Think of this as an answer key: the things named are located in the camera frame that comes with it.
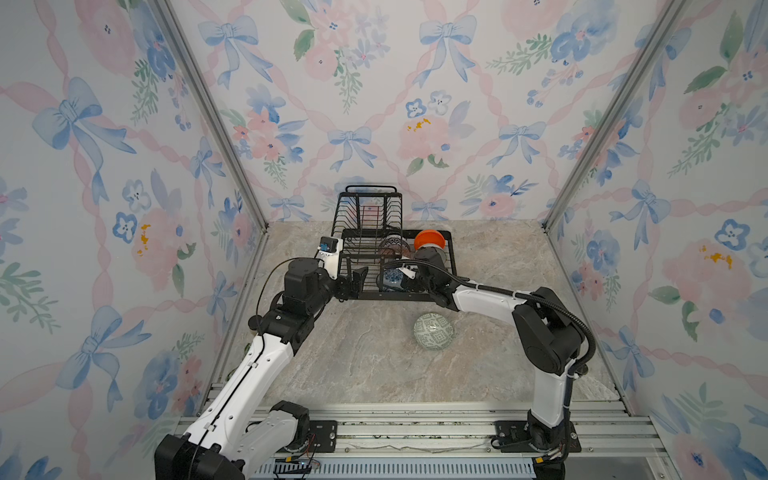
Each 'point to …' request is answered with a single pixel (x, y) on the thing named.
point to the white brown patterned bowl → (394, 239)
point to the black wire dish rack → (368, 226)
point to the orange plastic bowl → (429, 238)
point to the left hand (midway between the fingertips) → (351, 261)
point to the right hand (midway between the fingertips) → (415, 257)
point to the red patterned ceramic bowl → (396, 251)
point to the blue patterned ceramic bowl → (392, 277)
